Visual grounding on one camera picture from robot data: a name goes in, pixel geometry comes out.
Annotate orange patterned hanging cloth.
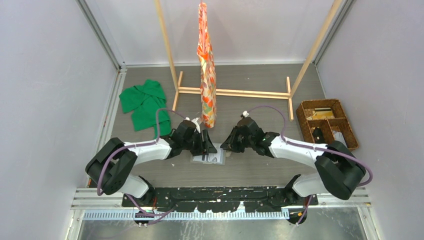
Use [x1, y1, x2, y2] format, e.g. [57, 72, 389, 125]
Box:
[196, 1, 217, 128]

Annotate black object in basket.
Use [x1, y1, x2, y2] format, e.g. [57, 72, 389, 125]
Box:
[312, 127, 326, 144]

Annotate brown wicker basket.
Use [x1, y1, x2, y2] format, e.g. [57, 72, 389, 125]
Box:
[296, 98, 359, 151]

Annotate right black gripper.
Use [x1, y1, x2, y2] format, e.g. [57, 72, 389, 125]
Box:
[221, 125, 255, 154]

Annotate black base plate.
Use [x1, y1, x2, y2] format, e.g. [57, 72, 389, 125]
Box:
[135, 186, 308, 213]

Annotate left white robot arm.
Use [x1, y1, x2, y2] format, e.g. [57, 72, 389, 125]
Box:
[85, 119, 218, 207]

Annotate wooden hanging rack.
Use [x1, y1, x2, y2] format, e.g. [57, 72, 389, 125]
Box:
[154, 0, 345, 121]

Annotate white paper in basket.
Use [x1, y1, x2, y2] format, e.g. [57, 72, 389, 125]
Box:
[332, 130, 348, 148]

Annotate grey card holder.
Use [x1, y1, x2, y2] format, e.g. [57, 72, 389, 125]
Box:
[190, 143, 231, 165]

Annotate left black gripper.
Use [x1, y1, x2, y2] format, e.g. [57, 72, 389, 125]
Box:
[181, 129, 216, 157]

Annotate green cloth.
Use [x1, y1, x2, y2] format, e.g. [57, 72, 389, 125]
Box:
[119, 79, 172, 137]

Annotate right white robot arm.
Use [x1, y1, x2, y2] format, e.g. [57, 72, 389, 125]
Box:
[220, 117, 367, 205]

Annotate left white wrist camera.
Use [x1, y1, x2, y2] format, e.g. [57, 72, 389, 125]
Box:
[185, 117, 202, 133]

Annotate gold card in basket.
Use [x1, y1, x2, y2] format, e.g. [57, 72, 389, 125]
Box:
[306, 107, 335, 121]

